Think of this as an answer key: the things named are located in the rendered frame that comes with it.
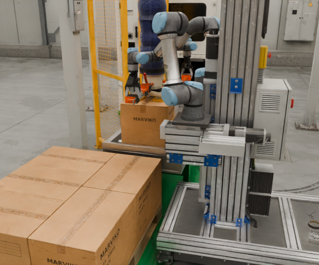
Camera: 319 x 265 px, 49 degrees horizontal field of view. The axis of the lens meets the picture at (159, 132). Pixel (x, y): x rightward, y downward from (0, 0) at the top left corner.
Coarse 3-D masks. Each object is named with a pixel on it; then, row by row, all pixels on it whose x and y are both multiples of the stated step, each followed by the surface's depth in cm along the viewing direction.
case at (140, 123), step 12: (132, 108) 287; (144, 108) 285; (156, 108) 282; (168, 108) 284; (132, 120) 291; (144, 120) 288; (156, 120) 286; (132, 132) 294; (144, 132) 292; (156, 132) 290; (144, 144) 295; (156, 144) 293
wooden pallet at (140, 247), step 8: (160, 208) 294; (160, 216) 296; (152, 224) 287; (144, 232) 256; (152, 232) 277; (144, 240) 267; (136, 248) 241; (144, 248) 259; (136, 256) 242; (128, 264) 241; (136, 264) 244
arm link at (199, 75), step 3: (198, 69) 259; (201, 69) 258; (204, 69) 257; (195, 72) 259; (198, 72) 256; (201, 72) 255; (195, 75) 259; (198, 75) 256; (201, 75) 255; (195, 78) 259; (198, 78) 257; (201, 78) 256; (198, 81) 258; (201, 81) 257
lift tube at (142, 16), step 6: (138, 0) 282; (144, 0) 276; (150, 0) 274; (156, 0) 274; (162, 0) 277; (138, 6) 282; (144, 6) 277; (150, 6) 275; (156, 6) 276; (162, 6) 279; (138, 12) 285; (144, 12) 279; (150, 12) 277; (156, 12) 278; (138, 18) 286; (144, 18) 280; (150, 18) 278
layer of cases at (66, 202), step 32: (32, 160) 280; (64, 160) 280; (96, 160) 280; (128, 160) 280; (160, 160) 280; (0, 192) 231; (32, 192) 231; (64, 192) 231; (96, 192) 231; (128, 192) 231; (160, 192) 289; (0, 224) 198; (32, 224) 198; (64, 224) 198; (96, 224) 198; (128, 224) 220; (0, 256) 197; (32, 256) 189; (64, 256) 182; (96, 256) 177; (128, 256) 226
